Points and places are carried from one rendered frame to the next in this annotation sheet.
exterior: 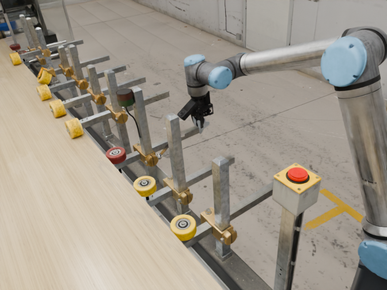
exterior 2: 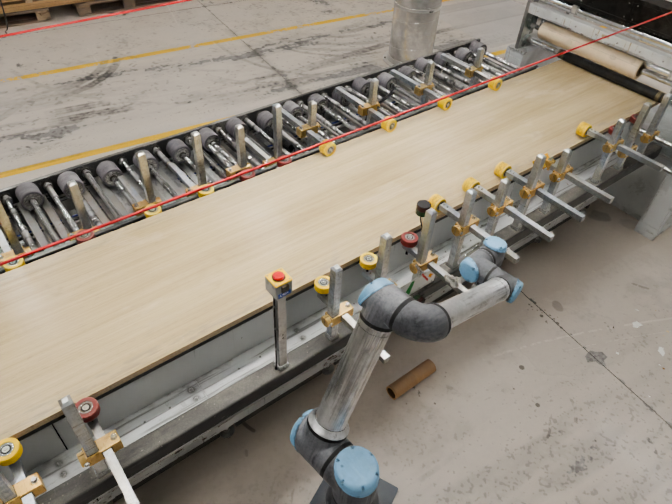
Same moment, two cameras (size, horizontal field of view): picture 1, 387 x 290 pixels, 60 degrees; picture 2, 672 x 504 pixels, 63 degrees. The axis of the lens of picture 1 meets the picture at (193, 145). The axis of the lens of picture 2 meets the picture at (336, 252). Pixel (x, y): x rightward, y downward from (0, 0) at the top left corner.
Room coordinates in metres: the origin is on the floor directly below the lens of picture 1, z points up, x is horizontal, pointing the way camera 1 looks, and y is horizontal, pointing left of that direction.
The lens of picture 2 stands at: (0.54, -1.53, 2.59)
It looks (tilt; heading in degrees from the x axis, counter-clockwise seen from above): 43 degrees down; 82
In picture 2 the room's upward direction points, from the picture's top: 4 degrees clockwise
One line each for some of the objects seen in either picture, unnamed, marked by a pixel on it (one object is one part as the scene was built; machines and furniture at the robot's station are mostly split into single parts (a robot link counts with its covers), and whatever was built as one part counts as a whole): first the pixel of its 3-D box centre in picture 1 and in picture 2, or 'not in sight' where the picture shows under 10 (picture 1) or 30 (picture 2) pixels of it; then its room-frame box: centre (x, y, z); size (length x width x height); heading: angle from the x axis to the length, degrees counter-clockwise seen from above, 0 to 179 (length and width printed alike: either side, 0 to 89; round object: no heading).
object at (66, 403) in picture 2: not in sight; (86, 440); (-0.09, -0.61, 0.91); 0.04 x 0.04 x 0.48; 33
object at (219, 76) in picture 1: (215, 75); (478, 266); (1.29, -0.12, 1.14); 0.12 x 0.12 x 0.09; 38
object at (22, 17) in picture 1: (31, 44); (651, 129); (2.86, 1.27, 0.89); 0.04 x 0.04 x 0.48; 33
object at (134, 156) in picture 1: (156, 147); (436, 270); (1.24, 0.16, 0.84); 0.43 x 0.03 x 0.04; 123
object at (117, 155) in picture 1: (117, 161); (408, 245); (1.14, 0.32, 0.85); 0.08 x 0.08 x 0.11
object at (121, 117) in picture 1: (116, 113); (465, 226); (1.40, 0.34, 0.95); 0.14 x 0.06 x 0.05; 33
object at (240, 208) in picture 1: (232, 213); (351, 324); (0.83, -0.11, 0.82); 0.44 x 0.03 x 0.04; 123
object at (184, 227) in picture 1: (184, 235); (323, 290); (0.72, 0.05, 0.85); 0.08 x 0.08 x 0.11
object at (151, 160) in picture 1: (144, 154); (423, 262); (1.19, 0.21, 0.85); 0.14 x 0.06 x 0.05; 33
